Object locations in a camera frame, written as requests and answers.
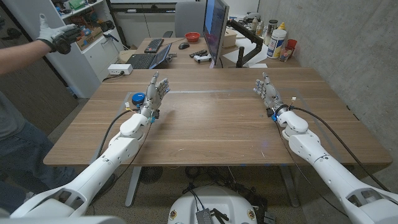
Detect person's gloved hand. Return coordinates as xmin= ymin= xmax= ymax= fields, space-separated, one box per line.
xmin=35 ymin=13 xmax=81 ymax=55

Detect round black floor fan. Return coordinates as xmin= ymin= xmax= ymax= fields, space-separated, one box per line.
xmin=139 ymin=166 xmax=164 ymax=184

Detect cardboard box with tools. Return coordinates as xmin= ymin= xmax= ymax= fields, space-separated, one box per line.
xmin=76 ymin=27 xmax=104 ymax=51

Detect person in grey shirt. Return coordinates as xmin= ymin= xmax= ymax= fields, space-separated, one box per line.
xmin=0 ymin=91 xmax=78 ymax=215

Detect wooden back desk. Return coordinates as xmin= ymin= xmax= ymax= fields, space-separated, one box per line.
xmin=135 ymin=37 xmax=301 ymax=69

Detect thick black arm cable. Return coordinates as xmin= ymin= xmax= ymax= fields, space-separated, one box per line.
xmin=96 ymin=108 xmax=137 ymax=159
xmin=289 ymin=105 xmax=391 ymax=192

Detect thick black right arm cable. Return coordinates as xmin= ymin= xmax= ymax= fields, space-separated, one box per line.
xmin=289 ymin=105 xmax=391 ymax=192

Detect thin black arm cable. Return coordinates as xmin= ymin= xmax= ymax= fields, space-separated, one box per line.
xmin=275 ymin=121 xmax=349 ymax=218
xmin=90 ymin=121 xmax=154 ymax=206

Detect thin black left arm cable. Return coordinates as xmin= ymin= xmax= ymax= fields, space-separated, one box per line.
xmin=90 ymin=121 xmax=154 ymax=206

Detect dark-lid glass jar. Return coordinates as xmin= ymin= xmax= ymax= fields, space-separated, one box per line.
xmin=264 ymin=19 xmax=279 ymax=46

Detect black keyboard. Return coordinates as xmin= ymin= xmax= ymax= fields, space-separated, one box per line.
xmin=144 ymin=38 xmax=165 ymax=54

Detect open dark laptop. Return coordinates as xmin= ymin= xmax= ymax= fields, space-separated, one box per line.
xmin=126 ymin=42 xmax=173 ymax=70

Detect small clear glass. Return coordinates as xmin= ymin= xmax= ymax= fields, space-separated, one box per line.
xmin=279 ymin=46 xmax=293 ymax=62

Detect person's bare forearm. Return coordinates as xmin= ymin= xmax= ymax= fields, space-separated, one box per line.
xmin=0 ymin=39 xmax=52 ymax=75

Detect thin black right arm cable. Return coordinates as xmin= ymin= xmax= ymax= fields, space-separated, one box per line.
xmin=275 ymin=121 xmax=349 ymax=218

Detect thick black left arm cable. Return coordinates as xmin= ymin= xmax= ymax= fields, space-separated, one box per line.
xmin=96 ymin=108 xmax=137 ymax=159

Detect black floor cable bundle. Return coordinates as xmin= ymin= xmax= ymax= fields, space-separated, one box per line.
xmin=183 ymin=166 xmax=268 ymax=218

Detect white paper sheets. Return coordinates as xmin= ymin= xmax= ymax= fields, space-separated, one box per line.
xmin=222 ymin=37 xmax=270 ymax=68

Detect blue push button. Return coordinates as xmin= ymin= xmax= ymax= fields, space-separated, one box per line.
xmin=131 ymin=92 xmax=146 ymax=106

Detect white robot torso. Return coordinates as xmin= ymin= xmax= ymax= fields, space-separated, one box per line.
xmin=167 ymin=185 xmax=258 ymax=224

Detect beige cardboard box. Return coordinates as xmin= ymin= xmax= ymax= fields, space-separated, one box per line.
xmin=222 ymin=28 xmax=238 ymax=49

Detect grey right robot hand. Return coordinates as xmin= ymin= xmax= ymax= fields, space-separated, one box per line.
xmin=253 ymin=72 xmax=290 ymax=116

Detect grey office chair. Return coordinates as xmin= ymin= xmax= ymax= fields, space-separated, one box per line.
xmin=163 ymin=1 xmax=207 ymax=39

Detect green box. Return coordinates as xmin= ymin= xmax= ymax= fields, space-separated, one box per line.
xmin=68 ymin=0 xmax=86 ymax=10

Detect white power strip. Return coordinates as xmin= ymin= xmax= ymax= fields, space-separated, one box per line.
xmin=107 ymin=63 xmax=134 ymax=76

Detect white game controller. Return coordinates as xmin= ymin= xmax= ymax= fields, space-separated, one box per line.
xmin=193 ymin=54 xmax=213 ymax=64

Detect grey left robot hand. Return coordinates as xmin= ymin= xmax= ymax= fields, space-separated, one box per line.
xmin=140 ymin=71 xmax=171 ymax=118

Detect black computer monitor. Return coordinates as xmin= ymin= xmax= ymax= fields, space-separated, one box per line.
xmin=202 ymin=0 xmax=230 ymax=67

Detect white canister blue label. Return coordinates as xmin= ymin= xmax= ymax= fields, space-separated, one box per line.
xmin=266 ymin=29 xmax=287 ymax=60

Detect grey table leg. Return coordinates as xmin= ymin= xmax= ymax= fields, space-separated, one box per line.
xmin=124 ymin=166 xmax=142 ymax=208
xmin=279 ymin=166 xmax=300 ymax=208

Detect red bowl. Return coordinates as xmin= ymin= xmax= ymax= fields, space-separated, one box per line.
xmin=184 ymin=32 xmax=201 ymax=43

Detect white shelf cabinet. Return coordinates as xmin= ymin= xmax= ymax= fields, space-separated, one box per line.
xmin=1 ymin=0 xmax=125 ymax=99

